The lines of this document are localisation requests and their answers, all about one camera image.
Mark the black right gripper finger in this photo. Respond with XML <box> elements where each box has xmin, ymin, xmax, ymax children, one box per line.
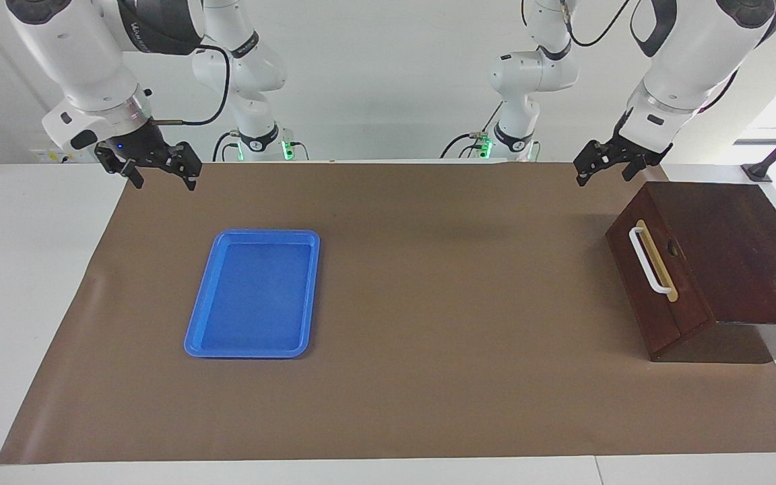
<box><xmin>113</xmin><ymin>156</ymin><xmax>146</xmax><ymax>190</ymax></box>
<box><xmin>174</xmin><ymin>141</ymin><xmax>203</xmax><ymax>192</ymax></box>

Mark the wooden drawer with white handle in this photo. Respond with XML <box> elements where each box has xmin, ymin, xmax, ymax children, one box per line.
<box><xmin>605</xmin><ymin>183</ymin><xmax>717</xmax><ymax>362</ymax></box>

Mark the dark wooden drawer cabinet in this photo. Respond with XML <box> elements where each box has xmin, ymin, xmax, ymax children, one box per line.
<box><xmin>644</xmin><ymin>181</ymin><xmax>776</xmax><ymax>365</ymax></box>

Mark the blue plastic tray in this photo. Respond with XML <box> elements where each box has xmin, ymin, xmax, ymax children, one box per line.
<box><xmin>183</xmin><ymin>229</ymin><xmax>321</xmax><ymax>358</ymax></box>

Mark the brown paper table mat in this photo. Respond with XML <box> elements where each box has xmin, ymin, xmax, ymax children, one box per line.
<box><xmin>0</xmin><ymin>160</ymin><xmax>776</xmax><ymax>465</ymax></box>

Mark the black right base cable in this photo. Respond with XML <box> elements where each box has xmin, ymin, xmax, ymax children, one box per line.
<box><xmin>212</xmin><ymin>130</ymin><xmax>242</xmax><ymax>163</ymax></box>

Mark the black base cable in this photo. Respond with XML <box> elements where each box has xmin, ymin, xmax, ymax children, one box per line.
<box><xmin>439</xmin><ymin>101</ymin><xmax>505</xmax><ymax>160</ymax></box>
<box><xmin>212</xmin><ymin>130</ymin><xmax>242</xmax><ymax>163</ymax></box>

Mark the white wall power socket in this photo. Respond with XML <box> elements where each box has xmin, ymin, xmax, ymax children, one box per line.
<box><xmin>30</xmin><ymin>148</ymin><xmax>98</xmax><ymax>164</ymax></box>

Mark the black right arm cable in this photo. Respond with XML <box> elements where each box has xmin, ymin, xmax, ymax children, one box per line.
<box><xmin>151</xmin><ymin>43</ymin><xmax>232</xmax><ymax>128</ymax></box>

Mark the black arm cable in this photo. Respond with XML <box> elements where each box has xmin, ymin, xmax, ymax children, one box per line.
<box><xmin>151</xmin><ymin>43</ymin><xmax>232</xmax><ymax>128</ymax></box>
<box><xmin>558</xmin><ymin>0</ymin><xmax>633</xmax><ymax>49</ymax></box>

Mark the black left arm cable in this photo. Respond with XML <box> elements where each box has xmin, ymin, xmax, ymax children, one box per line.
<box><xmin>558</xmin><ymin>0</ymin><xmax>633</xmax><ymax>49</ymax></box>

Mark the black left base cable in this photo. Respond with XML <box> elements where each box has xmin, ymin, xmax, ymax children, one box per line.
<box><xmin>439</xmin><ymin>101</ymin><xmax>505</xmax><ymax>160</ymax></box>

